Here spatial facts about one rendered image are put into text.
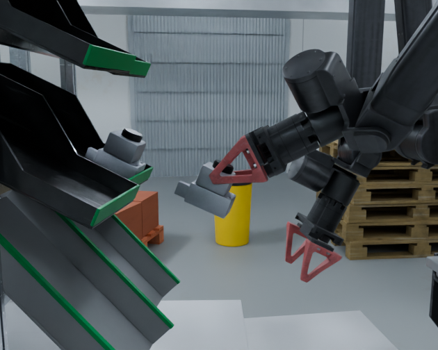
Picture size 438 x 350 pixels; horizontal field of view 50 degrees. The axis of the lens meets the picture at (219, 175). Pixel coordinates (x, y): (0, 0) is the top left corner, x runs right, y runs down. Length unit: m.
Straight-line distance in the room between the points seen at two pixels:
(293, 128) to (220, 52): 7.08
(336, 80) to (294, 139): 0.10
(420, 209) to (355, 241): 0.60
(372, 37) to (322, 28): 7.31
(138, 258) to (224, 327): 0.28
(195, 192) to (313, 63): 0.24
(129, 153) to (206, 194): 0.12
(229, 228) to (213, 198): 3.48
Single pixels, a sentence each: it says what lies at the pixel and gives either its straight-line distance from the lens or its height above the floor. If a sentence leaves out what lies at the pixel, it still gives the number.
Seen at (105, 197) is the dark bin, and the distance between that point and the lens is 0.59.
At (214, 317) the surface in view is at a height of 0.86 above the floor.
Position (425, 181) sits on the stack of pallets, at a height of 0.63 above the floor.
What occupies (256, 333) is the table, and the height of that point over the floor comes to 0.86.
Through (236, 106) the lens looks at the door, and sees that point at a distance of 7.72.
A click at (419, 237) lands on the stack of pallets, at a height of 0.17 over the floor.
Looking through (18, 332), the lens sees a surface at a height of 0.86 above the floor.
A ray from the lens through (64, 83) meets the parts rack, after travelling 0.82.
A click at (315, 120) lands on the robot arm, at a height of 1.29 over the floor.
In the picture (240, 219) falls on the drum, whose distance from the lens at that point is 4.14.
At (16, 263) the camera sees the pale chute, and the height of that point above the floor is 1.14.
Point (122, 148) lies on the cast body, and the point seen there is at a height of 1.25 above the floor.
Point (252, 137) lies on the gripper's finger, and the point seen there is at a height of 1.27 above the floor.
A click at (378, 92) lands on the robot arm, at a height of 1.32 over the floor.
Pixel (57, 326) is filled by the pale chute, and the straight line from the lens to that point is 0.56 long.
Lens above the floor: 1.32
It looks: 10 degrees down
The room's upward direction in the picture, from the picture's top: straight up
